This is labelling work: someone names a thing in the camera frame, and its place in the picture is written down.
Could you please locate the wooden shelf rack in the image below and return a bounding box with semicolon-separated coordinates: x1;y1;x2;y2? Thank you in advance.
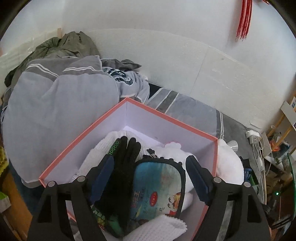
267;90;295;153

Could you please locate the olive green jacket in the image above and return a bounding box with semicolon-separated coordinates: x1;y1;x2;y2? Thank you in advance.
4;31;100;87

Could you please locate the grey striped blanket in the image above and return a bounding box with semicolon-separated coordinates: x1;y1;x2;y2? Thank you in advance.
146;83;266;203

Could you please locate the white plush in box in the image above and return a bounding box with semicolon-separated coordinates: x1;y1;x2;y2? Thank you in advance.
147;142;194;192

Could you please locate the white plush toy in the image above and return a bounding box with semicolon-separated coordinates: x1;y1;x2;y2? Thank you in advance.
216;139;244;185

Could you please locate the pink cardboard box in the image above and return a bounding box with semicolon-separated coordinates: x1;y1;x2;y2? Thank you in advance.
38;97;219;241

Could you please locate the white power strip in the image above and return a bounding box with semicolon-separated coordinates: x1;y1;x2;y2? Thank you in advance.
245;130;261;145

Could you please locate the black glove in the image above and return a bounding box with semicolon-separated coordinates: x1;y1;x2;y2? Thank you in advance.
95;136;141;230

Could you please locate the white knitted cloth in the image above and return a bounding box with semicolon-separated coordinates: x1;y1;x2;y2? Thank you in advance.
123;214;188;241

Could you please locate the red tassel decoration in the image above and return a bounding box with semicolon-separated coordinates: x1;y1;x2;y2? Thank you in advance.
235;0;252;42

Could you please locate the cartoon print pouch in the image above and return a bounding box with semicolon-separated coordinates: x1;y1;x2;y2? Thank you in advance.
128;155;186;229

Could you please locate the grey sweatshirt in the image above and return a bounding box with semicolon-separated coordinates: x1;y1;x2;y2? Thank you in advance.
1;55;149;188

